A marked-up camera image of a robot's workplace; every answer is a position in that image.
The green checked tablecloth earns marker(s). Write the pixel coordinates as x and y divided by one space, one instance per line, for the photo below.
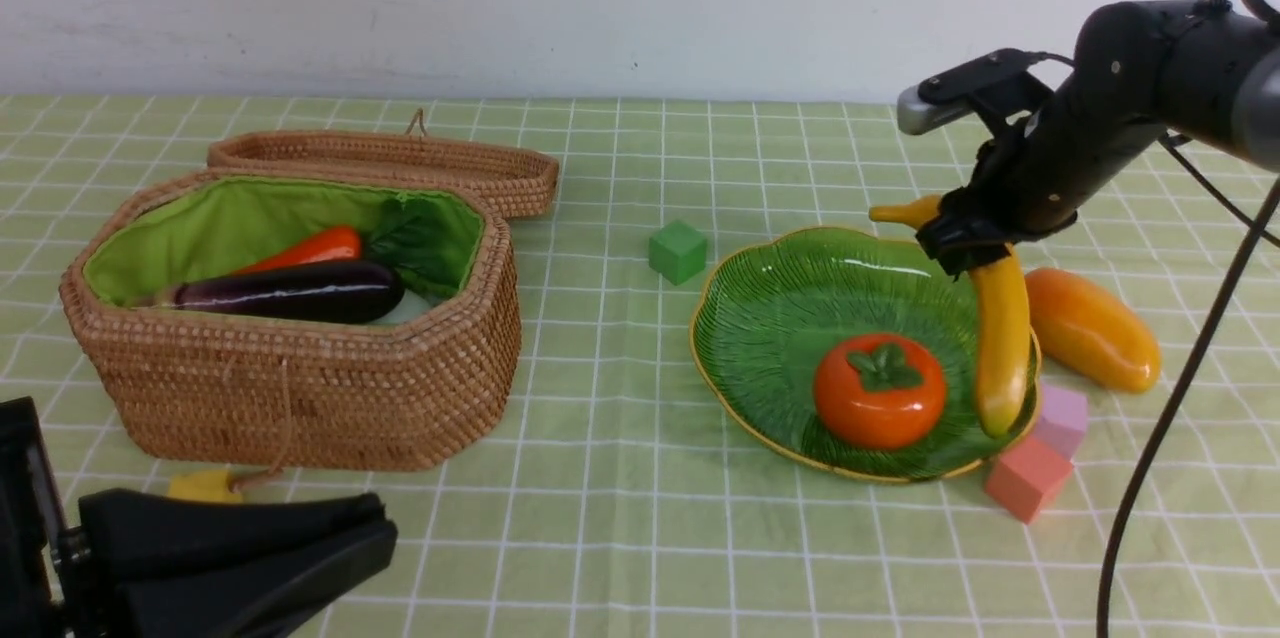
616 499

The green foam cube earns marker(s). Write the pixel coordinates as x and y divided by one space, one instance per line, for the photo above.
677 252

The woven wicker basket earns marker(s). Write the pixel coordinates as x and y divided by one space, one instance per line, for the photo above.
225 388

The salmon foam cube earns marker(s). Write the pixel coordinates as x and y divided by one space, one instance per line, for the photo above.
1027 478

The yellow banana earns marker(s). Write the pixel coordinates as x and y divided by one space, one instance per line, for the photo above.
1001 374

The white radish with leaves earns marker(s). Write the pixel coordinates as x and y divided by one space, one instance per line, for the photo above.
430 242

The orange persimmon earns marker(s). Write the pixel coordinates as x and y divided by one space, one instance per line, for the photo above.
879 391

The yellow foam cube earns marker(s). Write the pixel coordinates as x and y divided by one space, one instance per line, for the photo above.
206 486

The woven wicker basket lid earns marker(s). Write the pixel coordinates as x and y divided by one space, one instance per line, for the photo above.
515 183

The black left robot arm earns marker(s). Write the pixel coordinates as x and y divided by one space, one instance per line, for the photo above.
140 565

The green leaf-shaped glass plate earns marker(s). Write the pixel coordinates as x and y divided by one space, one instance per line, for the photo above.
770 312

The orange yellow mango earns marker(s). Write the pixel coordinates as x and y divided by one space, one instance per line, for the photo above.
1088 330

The pink foam cube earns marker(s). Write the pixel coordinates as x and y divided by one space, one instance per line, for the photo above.
1063 419

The purple eggplant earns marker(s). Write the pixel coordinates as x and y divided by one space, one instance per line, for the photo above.
342 292

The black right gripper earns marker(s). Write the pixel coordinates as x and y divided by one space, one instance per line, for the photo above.
1019 192

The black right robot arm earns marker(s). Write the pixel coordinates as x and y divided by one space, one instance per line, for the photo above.
1138 70

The red chili pepper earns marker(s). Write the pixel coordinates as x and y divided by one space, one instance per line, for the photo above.
338 243

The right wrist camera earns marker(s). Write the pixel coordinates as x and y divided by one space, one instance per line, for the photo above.
993 87

